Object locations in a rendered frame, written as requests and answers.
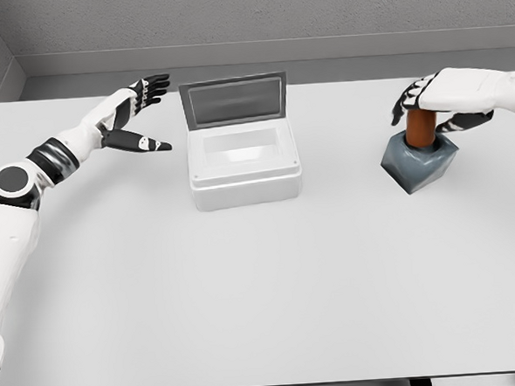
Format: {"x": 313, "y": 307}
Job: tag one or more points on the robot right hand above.
{"x": 456, "y": 89}

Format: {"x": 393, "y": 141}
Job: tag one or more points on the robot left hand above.
{"x": 117, "y": 109}

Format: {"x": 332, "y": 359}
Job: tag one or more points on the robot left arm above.
{"x": 17, "y": 190}

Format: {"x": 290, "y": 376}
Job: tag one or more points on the white box with open lid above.
{"x": 242, "y": 159}

